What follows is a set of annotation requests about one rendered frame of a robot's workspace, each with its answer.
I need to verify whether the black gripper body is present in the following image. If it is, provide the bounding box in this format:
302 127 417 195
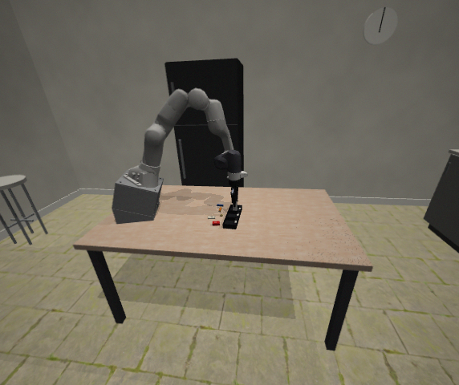
229 179 240 193

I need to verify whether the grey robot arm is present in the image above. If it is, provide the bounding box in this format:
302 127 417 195
124 88 248 188

